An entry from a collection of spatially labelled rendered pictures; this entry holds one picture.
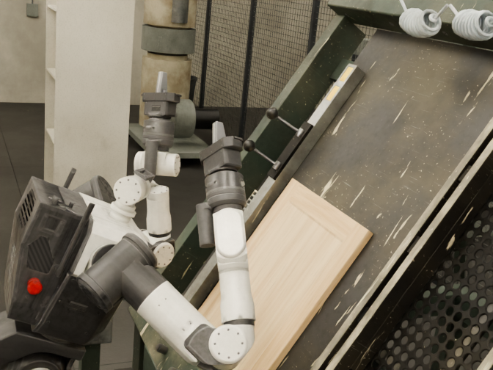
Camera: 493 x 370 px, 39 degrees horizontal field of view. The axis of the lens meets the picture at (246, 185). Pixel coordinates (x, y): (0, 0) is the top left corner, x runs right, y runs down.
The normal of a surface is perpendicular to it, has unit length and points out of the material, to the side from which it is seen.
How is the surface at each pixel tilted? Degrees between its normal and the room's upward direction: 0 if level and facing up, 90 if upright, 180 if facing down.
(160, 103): 77
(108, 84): 90
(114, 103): 90
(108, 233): 46
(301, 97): 90
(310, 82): 90
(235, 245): 53
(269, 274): 57
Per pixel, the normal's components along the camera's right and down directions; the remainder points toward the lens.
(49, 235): 0.36, 0.30
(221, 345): 0.10, -0.37
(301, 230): -0.73, -0.50
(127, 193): -0.09, 0.08
